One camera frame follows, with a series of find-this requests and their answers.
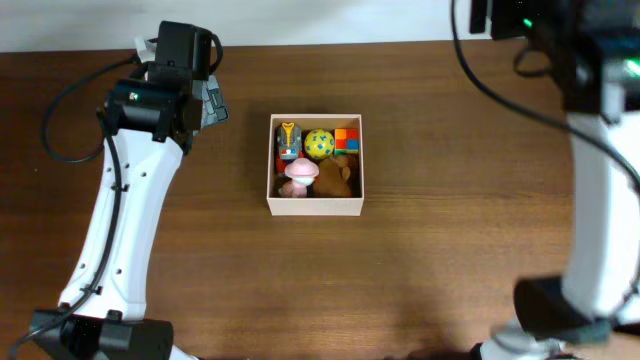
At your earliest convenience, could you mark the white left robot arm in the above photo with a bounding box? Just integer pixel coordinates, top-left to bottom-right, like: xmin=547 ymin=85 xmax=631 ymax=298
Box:
xmin=27 ymin=21 xmax=229 ymax=359

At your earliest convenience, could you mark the multicolour puzzle cube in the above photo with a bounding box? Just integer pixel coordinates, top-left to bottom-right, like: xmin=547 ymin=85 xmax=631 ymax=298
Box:
xmin=334 ymin=128 xmax=360 ymax=156

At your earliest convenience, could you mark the white cardboard box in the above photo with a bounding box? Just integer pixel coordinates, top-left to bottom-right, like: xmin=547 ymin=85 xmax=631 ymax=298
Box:
xmin=266 ymin=114 xmax=364 ymax=216

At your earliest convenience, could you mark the white pink toy duck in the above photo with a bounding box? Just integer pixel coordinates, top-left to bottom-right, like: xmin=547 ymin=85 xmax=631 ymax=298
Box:
xmin=278 ymin=158 xmax=319 ymax=198

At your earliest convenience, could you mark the brown plush toy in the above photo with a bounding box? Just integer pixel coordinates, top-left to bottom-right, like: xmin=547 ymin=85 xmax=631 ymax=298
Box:
xmin=313 ymin=154 xmax=359 ymax=198

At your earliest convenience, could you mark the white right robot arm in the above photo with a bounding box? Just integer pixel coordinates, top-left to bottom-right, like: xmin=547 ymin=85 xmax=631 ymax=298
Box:
xmin=469 ymin=0 xmax=639 ymax=359

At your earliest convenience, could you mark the red grey toy truck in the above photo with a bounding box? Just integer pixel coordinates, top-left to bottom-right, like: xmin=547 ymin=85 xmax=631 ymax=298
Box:
xmin=274 ymin=122 xmax=304 ymax=176

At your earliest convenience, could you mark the yellow ball with dots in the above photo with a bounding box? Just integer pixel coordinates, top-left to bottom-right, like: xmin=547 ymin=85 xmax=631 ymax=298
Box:
xmin=304 ymin=128 xmax=335 ymax=160

